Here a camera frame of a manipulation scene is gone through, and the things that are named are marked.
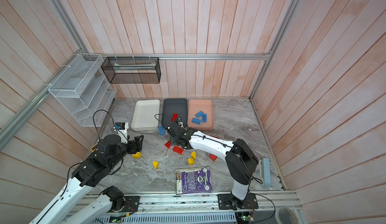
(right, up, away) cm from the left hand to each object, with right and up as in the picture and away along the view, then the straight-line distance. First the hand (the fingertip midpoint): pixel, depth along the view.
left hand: (136, 139), depth 72 cm
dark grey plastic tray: (+11, +18, +42) cm, 47 cm away
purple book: (+28, -23, +6) cm, 37 cm away
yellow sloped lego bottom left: (+6, -16, +12) cm, 21 cm away
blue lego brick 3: (+30, +8, +32) cm, 45 cm away
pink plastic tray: (+38, +18, +43) cm, 61 cm away
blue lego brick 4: (+37, +9, +35) cm, 52 cm away
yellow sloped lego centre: (+28, -12, +16) cm, 35 cm away
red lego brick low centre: (+18, -10, +20) cm, 29 cm away
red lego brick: (+12, -7, +21) cm, 25 cm away
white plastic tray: (-7, +9, +33) cm, 35 cm away
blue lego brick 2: (+33, +12, +38) cm, 52 cm away
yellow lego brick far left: (-5, -13, +16) cm, 21 cm away
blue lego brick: (+7, +1, +28) cm, 29 cm away
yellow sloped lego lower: (+27, -15, +13) cm, 34 cm away
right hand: (+18, -2, +15) cm, 24 cm away
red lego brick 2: (+15, +10, +32) cm, 37 cm away
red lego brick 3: (+40, -13, +16) cm, 45 cm away
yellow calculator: (-35, -9, +20) cm, 41 cm away
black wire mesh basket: (-15, +44, +33) cm, 57 cm away
